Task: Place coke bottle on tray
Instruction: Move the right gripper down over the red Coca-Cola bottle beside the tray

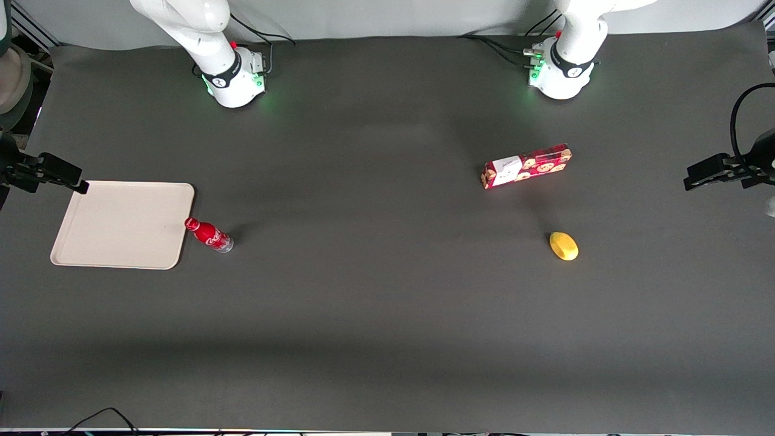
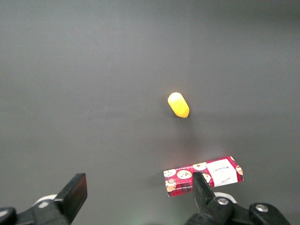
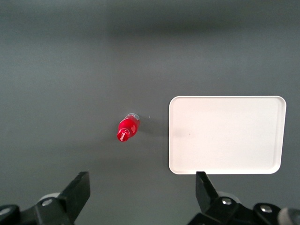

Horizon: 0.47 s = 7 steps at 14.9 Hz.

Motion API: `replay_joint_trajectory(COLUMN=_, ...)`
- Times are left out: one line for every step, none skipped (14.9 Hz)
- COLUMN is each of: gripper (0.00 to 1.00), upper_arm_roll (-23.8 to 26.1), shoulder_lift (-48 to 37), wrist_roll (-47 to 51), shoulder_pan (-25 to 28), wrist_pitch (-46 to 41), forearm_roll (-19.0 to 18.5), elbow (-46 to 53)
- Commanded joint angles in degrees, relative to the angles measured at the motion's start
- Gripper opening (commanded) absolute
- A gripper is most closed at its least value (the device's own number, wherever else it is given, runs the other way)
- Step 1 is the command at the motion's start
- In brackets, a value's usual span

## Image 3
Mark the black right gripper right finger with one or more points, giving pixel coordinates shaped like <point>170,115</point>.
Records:
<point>207,194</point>

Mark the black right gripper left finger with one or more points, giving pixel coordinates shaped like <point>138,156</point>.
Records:
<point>75,194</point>

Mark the red soda can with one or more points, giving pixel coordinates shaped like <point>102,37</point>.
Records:
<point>128,127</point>

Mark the white rectangular plastic tray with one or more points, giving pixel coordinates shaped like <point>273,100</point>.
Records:
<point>227,134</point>

